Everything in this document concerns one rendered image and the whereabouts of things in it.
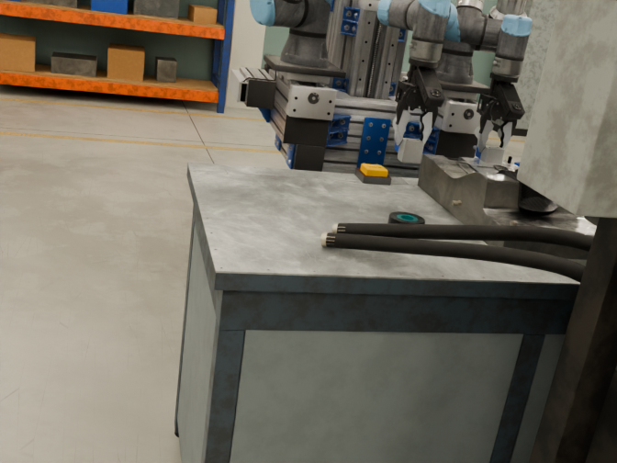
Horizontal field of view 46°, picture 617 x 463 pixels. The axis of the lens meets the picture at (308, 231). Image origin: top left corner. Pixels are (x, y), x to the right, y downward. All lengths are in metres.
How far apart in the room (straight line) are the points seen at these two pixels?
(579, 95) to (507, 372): 0.77
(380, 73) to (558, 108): 1.48
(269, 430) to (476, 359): 0.45
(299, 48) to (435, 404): 1.18
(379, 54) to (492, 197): 0.94
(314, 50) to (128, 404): 1.22
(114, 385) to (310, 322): 1.16
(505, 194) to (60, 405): 1.43
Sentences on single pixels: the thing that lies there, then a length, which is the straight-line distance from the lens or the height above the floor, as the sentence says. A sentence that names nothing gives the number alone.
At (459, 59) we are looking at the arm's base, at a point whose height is 1.11.
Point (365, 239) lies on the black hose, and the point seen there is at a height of 0.84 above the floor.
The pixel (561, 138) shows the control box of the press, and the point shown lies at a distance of 1.02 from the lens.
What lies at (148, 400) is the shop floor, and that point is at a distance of 2.37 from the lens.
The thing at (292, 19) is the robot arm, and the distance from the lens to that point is 2.23.
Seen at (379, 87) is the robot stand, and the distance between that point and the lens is 2.48.
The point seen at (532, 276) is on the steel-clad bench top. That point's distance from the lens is 1.53.
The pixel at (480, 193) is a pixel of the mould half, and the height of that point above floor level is 0.89.
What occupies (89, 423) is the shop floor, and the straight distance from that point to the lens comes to 2.28.
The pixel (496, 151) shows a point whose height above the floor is 0.92.
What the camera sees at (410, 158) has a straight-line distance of 1.82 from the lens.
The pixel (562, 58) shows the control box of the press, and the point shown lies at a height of 1.25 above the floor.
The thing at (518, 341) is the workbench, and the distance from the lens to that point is 1.59.
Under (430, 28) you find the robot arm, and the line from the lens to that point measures 1.78.
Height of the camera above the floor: 1.32
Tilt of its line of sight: 20 degrees down
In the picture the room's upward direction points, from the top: 8 degrees clockwise
